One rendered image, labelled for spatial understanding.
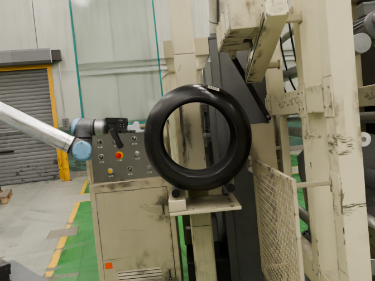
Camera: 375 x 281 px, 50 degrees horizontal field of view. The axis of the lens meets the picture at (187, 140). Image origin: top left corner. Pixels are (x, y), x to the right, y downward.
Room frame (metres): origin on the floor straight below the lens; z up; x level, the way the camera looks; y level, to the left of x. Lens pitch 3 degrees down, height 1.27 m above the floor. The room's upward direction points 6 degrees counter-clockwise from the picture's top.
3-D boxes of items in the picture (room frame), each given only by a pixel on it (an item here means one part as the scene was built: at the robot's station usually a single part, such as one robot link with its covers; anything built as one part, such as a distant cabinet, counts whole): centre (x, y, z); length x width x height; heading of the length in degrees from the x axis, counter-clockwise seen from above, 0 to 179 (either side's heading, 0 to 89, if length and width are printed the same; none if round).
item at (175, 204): (2.18, 0.09, 0.83); 0.36 x 0.09 x 0.06; 0
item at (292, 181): (1.96, -0.39, 0.65); 0.90 x 0.02 x 0.70; 0
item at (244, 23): (2.06, -0.35, 1.71); 0.61 x 0.25 x 0.15; 0
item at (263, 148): (2.41, -0.43, 1.05); 0.20 x 0.15 x 0.30; 0
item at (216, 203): (2.19, -0.05, 0.80); 0.37 x 0.36 x 0.02; 90
